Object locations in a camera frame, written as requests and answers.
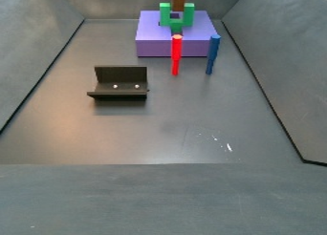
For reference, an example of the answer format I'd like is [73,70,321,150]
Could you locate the brown T-shaped wooden block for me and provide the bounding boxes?
[170,0,185,11]

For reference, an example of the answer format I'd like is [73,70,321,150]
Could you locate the purple square board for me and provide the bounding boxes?
[134,11,217,57]

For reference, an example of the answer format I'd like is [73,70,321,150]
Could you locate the red cylindrical peg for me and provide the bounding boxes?
[170,34,182,75]

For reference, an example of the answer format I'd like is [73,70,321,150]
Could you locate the blue hexagonal peg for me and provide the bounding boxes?
[205,34,221,75]

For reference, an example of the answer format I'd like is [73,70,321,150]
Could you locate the green U-shaped block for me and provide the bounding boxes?
[160,3,194,33]

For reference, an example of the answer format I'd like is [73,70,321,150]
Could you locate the black angle bracket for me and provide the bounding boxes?
[86,66,148,99]

